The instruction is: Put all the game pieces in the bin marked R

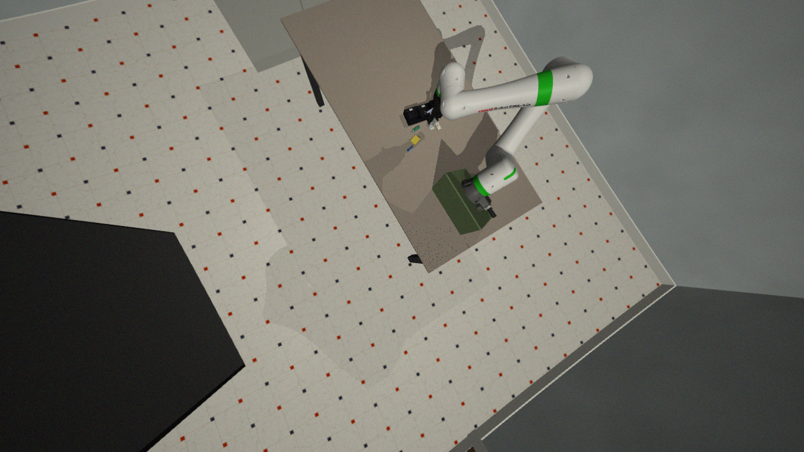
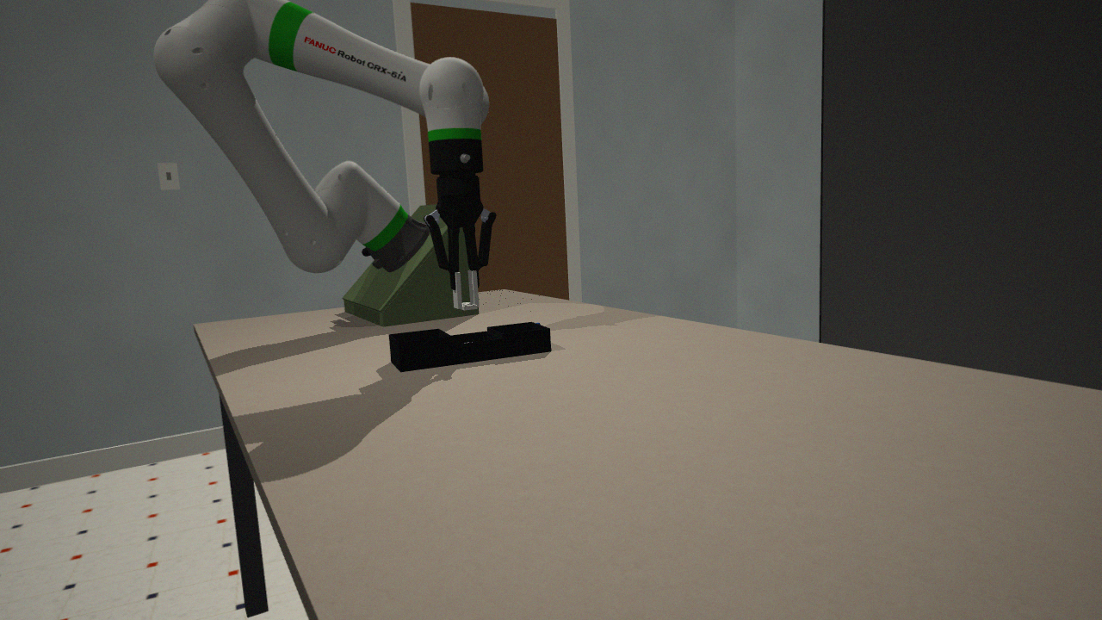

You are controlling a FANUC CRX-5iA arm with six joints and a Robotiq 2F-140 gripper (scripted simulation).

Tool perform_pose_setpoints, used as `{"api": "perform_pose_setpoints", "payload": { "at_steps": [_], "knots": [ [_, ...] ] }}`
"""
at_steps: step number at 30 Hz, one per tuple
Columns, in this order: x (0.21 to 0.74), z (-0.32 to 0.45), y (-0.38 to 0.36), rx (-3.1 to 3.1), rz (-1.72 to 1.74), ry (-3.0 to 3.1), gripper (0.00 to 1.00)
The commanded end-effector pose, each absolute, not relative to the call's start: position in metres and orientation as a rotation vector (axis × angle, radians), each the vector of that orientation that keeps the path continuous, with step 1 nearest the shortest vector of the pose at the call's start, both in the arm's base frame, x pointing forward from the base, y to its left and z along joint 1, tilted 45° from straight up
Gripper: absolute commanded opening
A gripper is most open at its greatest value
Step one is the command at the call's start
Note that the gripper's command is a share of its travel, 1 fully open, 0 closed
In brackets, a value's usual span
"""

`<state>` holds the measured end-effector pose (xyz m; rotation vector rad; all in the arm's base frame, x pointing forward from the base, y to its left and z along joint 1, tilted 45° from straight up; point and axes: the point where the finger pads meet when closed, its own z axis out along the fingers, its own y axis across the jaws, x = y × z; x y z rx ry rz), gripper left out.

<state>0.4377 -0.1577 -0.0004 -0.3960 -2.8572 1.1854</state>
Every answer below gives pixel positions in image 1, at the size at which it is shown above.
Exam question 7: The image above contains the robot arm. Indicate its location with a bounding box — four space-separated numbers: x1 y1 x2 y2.
433 56 593 218

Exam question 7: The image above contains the black three-compartment bin rack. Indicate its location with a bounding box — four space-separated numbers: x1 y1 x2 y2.
403 100 433 126

